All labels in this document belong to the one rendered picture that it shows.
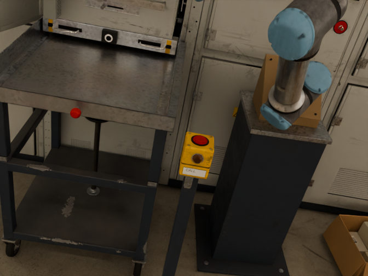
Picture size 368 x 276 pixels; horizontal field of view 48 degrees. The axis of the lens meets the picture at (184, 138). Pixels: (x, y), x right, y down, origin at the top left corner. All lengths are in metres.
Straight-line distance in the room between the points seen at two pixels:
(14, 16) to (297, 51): 1.24
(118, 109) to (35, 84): 0.29
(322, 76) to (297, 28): 0.46
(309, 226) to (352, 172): 0.37
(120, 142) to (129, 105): 0.90
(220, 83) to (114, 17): 0.60
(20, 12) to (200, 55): 0.80
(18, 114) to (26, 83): 0.86
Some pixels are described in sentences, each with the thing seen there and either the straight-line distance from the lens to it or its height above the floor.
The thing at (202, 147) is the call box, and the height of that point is 0.90.
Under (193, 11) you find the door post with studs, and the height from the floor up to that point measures 0.99.
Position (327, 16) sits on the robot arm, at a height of 1.27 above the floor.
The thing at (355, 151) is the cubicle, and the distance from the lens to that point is 2.30.
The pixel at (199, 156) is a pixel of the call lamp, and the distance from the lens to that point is 1.09.
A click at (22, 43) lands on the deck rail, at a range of 1.62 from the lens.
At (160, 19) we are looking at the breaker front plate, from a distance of 1.68.
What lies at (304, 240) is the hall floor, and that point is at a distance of 2.31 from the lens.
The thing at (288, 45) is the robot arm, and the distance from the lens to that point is 1.06.
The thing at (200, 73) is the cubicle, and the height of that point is 0.72.
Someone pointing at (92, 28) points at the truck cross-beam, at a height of 0.91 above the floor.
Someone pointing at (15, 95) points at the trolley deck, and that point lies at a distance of 1.40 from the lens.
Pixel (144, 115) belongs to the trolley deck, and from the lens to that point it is 1.31.
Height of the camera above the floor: 1.51
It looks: 33 degrees down
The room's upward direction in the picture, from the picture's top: 12 degrees clockwise
